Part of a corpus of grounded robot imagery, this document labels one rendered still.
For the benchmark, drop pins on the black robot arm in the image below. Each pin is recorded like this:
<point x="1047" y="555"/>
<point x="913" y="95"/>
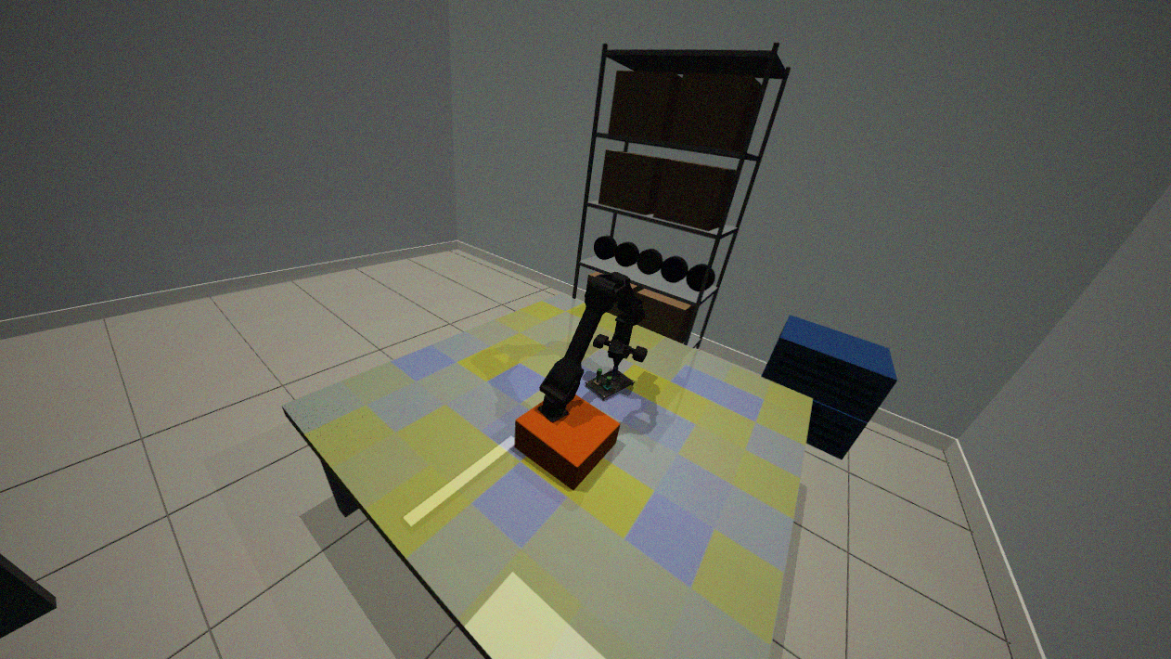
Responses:
<point x="563" y="380"/>

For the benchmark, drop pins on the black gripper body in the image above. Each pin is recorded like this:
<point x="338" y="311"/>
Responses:
<point x="639" y="353"/>

